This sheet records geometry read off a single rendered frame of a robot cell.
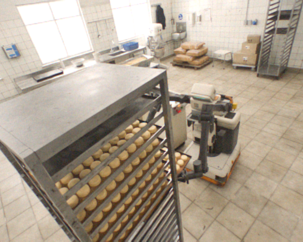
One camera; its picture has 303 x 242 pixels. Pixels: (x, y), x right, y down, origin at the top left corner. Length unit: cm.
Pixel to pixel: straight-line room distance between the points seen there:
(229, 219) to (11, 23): 533
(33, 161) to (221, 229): 207
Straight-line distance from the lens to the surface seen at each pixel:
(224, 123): 235
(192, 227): 236
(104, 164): 77
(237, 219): 246
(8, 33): 542
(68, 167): 68
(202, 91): 189
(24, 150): 60
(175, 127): 279
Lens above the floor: 211
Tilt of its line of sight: 33 degrees down
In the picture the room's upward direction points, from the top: 10 degrees counter-clockwise
